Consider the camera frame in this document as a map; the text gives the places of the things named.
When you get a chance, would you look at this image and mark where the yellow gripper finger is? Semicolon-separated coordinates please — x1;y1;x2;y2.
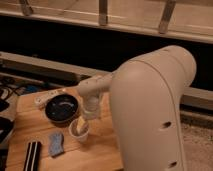
76;117;87;134

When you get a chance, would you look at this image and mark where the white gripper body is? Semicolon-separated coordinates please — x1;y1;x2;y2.
82;96;100;120

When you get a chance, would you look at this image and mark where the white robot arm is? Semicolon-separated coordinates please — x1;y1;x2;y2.
77;46;196;171

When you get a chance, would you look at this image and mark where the black ceramic bowl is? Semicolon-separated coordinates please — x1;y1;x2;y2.
45;94;79;123

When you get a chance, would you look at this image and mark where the blue sponge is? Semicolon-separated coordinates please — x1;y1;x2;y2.
49;132;64;157

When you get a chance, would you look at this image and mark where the black white striped object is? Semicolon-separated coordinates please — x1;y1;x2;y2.
23;141;42;171

